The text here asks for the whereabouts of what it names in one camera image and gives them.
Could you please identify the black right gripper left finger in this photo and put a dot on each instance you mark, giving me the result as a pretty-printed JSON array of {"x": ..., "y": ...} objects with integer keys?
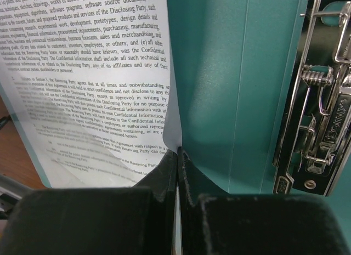
[{"x": 135, "y": 220}]

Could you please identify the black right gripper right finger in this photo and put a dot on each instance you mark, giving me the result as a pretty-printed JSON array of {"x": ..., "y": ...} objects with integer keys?
[{"x": 216, "y": 222}]

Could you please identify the printed paper sheet top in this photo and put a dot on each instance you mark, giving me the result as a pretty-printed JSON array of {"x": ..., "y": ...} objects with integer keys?
[{"x": 87, "y": 85}]

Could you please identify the teal file folder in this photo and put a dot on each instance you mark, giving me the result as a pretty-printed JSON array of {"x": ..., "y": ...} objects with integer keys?
[{"x": 232, "y": 62}]

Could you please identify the metal folder clip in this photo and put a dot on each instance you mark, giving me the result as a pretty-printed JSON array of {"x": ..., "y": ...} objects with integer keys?
[{"x": 313, "y": 145}]

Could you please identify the aluminium frame rail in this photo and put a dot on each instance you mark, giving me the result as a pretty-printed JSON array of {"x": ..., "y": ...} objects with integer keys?
[{"x": 11, "y": 193}]

